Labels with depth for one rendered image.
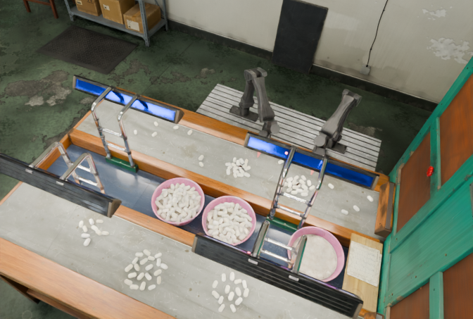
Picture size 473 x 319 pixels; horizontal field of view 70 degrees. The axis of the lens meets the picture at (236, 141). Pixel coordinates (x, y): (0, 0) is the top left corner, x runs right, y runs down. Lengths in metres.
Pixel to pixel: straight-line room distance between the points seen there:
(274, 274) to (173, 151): 1.01
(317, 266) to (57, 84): 3.01
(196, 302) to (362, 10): 2.80
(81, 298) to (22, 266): 0.31
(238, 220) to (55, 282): 0.84
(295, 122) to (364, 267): 1.04
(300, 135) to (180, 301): 1.23
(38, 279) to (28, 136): 1.85
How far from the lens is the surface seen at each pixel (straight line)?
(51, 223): 1.90
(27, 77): 4.02
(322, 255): 1.76
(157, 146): 2.03
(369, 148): 2.34
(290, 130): 2.25
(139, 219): 1.75
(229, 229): 1.72
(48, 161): 2.17
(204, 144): 2.02
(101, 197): 1.44
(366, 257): 1.78
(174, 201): 1.80
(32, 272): 1.78
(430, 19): 3.47
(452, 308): 1.20
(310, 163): 1.58
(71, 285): 1.70
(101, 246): 1.76
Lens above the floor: 2.29
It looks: 49 degrees down
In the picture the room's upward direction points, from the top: 6 degrees clockwise
